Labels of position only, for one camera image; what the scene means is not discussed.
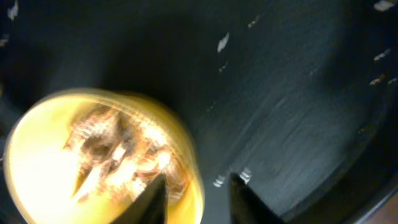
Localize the black round tray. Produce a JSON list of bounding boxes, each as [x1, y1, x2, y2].
[[1, 0, 397, 223]]

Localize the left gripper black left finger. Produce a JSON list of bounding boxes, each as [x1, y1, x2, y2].
[[112, 174, 167, 224]]

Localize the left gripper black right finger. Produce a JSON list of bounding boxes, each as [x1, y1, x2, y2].
[[229, 173, 285, 224]]

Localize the yellow bowl with food scraps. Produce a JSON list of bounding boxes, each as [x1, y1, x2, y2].
[[3, 89, 205, 223]]

